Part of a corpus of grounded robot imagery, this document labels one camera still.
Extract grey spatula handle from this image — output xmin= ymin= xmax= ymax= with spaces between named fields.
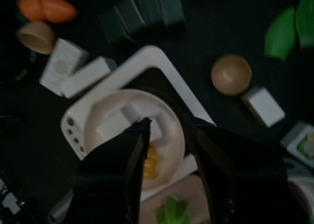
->
xmin=95 ymin=102 xmax=175 ymax=146

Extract plain white block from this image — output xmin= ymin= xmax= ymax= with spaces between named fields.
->
xmin=60 ymin=56 xmax=119 ymax=99

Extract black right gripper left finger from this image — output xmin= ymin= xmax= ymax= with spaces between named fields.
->
xmin=71 ymin=117 xmax=154 ymax=224

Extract cream plastic bowl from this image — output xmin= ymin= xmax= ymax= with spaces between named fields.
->
xmin=83 ymin=89 xmax=187 ymax=192

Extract small white cube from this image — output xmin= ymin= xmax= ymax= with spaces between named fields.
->
xmin=241 ymin=86 xmax=287 ymax=129

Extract pink tray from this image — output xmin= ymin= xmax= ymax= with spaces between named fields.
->
xmin=139 ymin=174 xmax=215 ymax=224

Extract green toy lettuce leaf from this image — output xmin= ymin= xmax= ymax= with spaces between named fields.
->
xmin=156 ymin=196 xmax=194 ymax=224

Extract round wooden bowl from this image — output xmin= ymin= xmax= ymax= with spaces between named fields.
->
xmin=210 ymin=53 xmax=253 ymax=96

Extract white kitchen scale black top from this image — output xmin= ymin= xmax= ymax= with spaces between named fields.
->
xmin=60 ymin=44 xmax=216 ymax=204

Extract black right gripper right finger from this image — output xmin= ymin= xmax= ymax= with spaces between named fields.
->
xmin=192 ymin=123 xmax=309 ymax=224

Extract white box with green print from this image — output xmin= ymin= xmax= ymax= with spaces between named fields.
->
xmin=279 ymin=121 xmax=314 ymax=168

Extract dark green ridged box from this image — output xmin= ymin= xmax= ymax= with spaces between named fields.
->
xmin=98 ymin=0 xmax=187 ymax=46

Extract large green toy leaves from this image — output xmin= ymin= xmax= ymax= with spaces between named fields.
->
xmin=262 ymin=0 xmax=314 ymax=62

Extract orange bowl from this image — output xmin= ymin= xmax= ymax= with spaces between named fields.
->
xmin=16 ymin=20 xmax=56 ymax=55

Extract orange toy fruit slice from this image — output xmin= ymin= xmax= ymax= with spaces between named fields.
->
xmin=142 ymin=144 xmax=162 ymax=182

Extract white block with round dent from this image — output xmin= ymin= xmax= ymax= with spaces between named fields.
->
xmin=37 ymin=38 xmax=90 ymax=97

